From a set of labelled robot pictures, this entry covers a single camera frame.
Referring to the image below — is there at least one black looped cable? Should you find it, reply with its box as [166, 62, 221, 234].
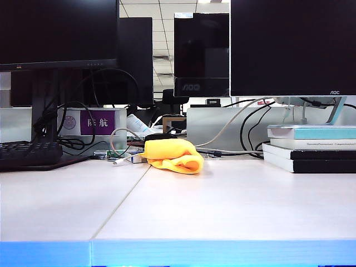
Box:
[240, 101, 276, 159]

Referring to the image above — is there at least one black keyboard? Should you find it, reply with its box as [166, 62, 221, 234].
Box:
[0, 140, 64, 167]

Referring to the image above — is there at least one black office chair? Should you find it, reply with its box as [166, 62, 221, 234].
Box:
[162, 88, 190, 115]

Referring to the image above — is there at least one black desk mat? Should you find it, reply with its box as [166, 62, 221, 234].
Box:
[0, 154, 91, 172]

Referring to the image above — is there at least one white-spined book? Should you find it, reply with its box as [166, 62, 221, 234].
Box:
[270, 138, 356, 151]

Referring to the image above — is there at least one teal-spined book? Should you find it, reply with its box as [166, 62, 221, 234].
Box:
[267, 124, 356, 140]

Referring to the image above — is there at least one purple name sign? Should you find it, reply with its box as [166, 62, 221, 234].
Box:
[80, 110, 116, 136]

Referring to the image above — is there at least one black cable bundle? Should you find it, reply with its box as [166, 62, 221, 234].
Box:
[33, 100, 97, 151]

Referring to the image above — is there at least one white paper pouch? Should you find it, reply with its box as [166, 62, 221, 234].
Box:
[127, 113, 154, 137]

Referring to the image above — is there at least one yellow microfibre rag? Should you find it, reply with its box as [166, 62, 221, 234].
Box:
[144, 138, 205, 175]

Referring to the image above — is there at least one green circuit board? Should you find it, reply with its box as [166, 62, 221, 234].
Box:
[107, 149, 126, 161]

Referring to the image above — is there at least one silver monitor stand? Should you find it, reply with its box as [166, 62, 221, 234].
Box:
[274, 96, 348, 126]

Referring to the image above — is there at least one plain black monitor back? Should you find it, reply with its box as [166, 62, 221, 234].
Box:
[116, 17, 154, 105]

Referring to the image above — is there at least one white and blue box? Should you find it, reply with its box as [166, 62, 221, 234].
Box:
[125, 150, 150, 164]

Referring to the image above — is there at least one black cable with ferrite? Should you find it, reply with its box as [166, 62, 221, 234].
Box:
[197, 148, 265, 159]

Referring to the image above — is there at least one black monitor with small logo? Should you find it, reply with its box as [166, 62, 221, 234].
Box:
[0, 0, 120, 72]

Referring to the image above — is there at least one white cable with plug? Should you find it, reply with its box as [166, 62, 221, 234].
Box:
[110, 127, 146, 167]

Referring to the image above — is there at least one wooden box frame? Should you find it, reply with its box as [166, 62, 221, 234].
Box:
[162, 116, 187, 135]

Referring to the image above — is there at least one grey cable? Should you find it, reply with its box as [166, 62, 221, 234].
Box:
[194, 96, 269, 148]

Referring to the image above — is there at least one right black AOC monitor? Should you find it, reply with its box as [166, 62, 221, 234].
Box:
[229, 0, 356, 97]

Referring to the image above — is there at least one black monitor stand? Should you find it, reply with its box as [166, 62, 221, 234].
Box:
[31, 68, 60, 145]

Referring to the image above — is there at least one black AOC monitor back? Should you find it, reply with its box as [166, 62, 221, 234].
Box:
[174, 12, 231, 97]

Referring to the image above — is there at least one black arched cable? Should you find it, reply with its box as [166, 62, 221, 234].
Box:
[92, 67, 140, 108]

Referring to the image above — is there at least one black-spined book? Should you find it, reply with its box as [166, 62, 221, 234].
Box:
[263, 142, 356, 161]
[263, 151, 356, 174]

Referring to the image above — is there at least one black power adapter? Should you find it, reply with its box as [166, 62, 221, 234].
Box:
[144, 133, 179, 142]

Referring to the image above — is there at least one black aoc monitor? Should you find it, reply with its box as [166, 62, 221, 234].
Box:
[174, 12, 231, 97]
[229, 0, 356, 97]

